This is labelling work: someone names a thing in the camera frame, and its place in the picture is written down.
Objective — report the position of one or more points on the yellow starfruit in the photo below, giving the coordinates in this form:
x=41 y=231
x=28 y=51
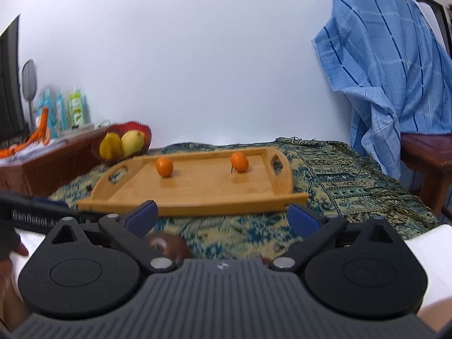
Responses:
x=110 y=146

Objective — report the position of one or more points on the white towel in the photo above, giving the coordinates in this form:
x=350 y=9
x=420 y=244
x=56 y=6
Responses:
x=430 y=265
x=31 y=247

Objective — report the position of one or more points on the wooden tray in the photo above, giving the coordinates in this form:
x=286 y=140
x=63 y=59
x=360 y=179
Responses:
x=204 y=187

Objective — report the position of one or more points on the blue striped cloth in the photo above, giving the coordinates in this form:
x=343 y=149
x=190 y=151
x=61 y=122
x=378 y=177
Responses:
x=374 y=53

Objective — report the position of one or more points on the yellow mango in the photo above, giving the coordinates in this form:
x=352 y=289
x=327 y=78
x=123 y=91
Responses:
x=132 y=143

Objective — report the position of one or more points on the red fruit bowl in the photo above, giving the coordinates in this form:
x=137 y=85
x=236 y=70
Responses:
x=141 y=129

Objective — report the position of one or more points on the stack of papers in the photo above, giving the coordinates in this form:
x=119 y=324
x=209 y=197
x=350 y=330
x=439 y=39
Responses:
x=21 y=155

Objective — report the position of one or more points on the dark brown round fruit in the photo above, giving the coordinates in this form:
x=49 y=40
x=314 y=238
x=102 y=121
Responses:
x=169 y=245

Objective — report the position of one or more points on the black monitor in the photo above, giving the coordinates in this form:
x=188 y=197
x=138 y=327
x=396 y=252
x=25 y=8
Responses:
x=9 y=88

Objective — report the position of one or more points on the wooden chair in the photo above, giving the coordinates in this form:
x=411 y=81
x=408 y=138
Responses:
x=427 y=148

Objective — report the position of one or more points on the kumquat with stem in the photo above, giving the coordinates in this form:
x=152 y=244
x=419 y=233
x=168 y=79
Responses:
x=239 y=162

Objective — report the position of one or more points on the grey round mesh swatter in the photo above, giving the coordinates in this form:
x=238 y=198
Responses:
x=29 y=77

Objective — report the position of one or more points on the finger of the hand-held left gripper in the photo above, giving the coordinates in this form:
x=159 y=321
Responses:
x=53 y=205

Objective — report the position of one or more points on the green and white bottle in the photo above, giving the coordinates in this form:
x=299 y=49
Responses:
x=76 y=107

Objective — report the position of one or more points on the wooden cabinet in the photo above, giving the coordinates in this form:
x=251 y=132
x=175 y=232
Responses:
x=46 y=169

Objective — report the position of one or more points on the blue spray bottle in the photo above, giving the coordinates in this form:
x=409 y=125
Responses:
x=61 y=111
x=46 y=113

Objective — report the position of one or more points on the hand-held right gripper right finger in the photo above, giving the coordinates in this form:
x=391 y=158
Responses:
x=303 y=219

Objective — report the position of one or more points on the small orange kumquat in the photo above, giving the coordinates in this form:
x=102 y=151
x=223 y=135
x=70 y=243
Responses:
x=164 y=167

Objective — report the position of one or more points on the blue patterned blanket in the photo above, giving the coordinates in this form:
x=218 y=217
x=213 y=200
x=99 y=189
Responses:
x=339 y=180

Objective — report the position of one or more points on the white flat tray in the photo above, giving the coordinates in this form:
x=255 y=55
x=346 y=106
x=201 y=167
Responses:
x=79 y=129

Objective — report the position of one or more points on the person's left hand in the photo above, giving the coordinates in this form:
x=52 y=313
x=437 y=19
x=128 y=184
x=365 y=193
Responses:
x=7 y=245

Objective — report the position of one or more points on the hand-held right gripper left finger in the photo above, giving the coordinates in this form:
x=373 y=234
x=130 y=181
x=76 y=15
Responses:
x=141 y=217

